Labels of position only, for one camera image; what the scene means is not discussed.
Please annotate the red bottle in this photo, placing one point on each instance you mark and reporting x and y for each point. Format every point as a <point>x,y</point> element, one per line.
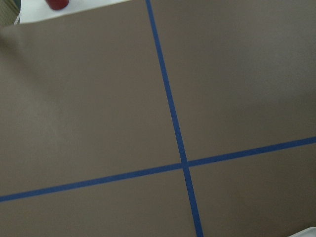
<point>57,4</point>

